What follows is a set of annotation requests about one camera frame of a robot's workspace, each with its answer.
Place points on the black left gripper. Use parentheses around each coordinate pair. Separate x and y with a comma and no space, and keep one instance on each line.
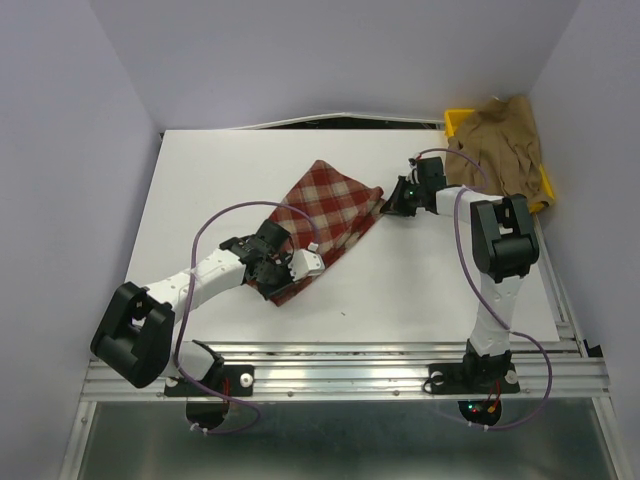
(267,291)

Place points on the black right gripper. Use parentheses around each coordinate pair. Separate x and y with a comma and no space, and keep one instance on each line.
(395,204)

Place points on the red plaid skirt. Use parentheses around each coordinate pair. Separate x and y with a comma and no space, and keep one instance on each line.
(328,208)

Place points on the tan skirt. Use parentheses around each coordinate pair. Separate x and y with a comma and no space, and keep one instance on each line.
(500,145)

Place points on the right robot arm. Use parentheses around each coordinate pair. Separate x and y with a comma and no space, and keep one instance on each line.
(497,246)

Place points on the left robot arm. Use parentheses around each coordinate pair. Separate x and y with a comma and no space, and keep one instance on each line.
(141,335)

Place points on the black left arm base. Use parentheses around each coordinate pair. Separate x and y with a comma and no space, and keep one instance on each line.
(231,380)

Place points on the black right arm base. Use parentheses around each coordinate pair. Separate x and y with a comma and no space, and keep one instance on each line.
(447,379)

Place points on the yellow plastic bin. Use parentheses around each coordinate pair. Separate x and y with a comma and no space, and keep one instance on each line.
(500,150)

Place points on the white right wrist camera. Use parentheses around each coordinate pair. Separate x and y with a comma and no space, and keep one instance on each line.
(413,177)

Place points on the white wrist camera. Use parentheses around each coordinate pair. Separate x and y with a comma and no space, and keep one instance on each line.
(413,177)
(306,263)

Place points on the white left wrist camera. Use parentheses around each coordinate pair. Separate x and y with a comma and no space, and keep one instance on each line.
(306,263)

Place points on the aluminium rail frame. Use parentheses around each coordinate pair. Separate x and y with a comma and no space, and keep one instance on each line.
(358,411)

